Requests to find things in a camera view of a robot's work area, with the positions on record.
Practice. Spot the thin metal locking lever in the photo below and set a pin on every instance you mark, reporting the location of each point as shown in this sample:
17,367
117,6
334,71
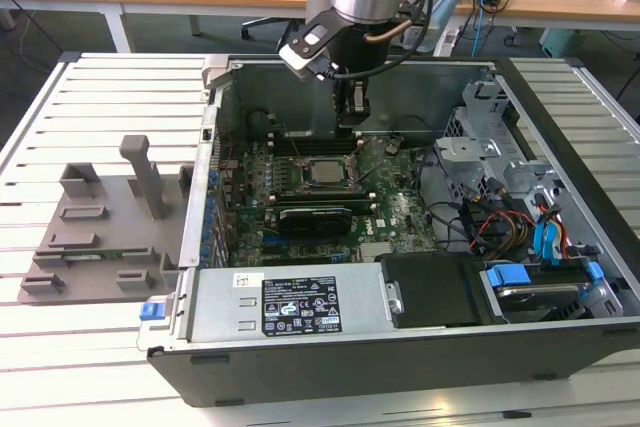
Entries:
295,147

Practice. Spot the black RAM slot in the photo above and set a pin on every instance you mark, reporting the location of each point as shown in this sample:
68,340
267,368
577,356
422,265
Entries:
362,209
320,140
320,134
320,151
320,145
362,193
362,198
362,203

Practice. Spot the black open PC case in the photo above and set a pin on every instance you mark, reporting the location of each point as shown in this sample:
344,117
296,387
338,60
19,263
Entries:
300,377

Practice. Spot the black plastic shroud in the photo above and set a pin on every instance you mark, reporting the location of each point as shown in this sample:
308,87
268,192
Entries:
430,292

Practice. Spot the silver CPU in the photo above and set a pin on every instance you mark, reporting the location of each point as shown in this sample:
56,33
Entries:
327,172

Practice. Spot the green RAM stick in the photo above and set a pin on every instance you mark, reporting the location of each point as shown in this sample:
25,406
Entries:
90,258

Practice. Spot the white power strip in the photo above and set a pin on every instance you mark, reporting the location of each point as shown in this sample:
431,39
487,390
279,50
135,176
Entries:
447,39

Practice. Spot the teal cabinet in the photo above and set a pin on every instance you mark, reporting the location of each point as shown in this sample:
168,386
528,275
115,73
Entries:
562,42

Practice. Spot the green motherboard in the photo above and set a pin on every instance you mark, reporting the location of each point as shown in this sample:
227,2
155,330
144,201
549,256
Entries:
400,207

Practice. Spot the black graphics card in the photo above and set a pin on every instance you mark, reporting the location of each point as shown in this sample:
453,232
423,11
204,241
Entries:
315,227

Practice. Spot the black office chair base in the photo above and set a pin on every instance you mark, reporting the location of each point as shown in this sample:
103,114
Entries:
265,23

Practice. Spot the silver finned heat sink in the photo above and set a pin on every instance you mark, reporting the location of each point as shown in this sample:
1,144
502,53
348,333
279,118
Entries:
376,251

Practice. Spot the silver metal disk bay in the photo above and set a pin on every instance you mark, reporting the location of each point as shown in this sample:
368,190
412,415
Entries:
465,152

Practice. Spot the blue expansion slot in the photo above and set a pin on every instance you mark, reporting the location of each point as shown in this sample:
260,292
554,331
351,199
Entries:
270,237

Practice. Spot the blue plastic case latch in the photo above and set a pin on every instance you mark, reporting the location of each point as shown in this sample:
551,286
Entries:
152,311

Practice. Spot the CPU socket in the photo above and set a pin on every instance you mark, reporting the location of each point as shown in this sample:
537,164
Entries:
303,174

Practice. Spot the grey parts rack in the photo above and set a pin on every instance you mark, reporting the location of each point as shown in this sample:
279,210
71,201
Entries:
115,237

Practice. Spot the silver coin battery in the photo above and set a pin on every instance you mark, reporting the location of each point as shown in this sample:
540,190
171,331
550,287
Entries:
392,149

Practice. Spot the hard disk in blue carrier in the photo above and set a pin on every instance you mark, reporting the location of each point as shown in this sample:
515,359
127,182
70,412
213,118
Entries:
540,297

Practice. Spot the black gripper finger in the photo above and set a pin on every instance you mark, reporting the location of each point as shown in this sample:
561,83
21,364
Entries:
360,102
342,99

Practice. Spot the grey power supply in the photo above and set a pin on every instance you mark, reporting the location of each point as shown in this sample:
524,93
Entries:
225,297

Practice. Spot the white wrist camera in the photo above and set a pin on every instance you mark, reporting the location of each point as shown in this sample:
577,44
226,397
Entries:
300,54

